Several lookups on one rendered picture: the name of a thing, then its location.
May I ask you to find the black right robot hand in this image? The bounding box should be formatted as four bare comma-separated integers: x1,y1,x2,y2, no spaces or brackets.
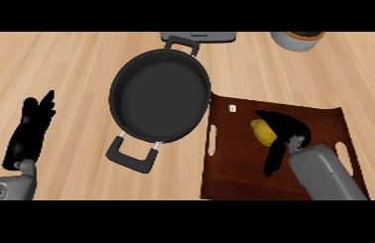
253,109,312,178

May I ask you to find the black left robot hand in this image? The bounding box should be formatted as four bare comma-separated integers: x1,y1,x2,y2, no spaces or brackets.
1,89,57,172

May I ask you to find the yellow lemon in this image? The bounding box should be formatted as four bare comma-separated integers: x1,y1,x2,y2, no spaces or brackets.
249,118,278,148

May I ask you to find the dark brown wooden tray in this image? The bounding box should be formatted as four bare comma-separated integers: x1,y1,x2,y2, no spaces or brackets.
199,91,371,201

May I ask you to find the grey plant pot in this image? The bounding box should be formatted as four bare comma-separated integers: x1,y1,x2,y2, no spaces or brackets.
270,32,326,54

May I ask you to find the grey appliance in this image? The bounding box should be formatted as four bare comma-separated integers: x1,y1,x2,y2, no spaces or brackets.
157,32,239,45

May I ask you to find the black two-handled pot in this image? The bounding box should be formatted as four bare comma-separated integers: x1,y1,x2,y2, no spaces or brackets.
103,35,214,175

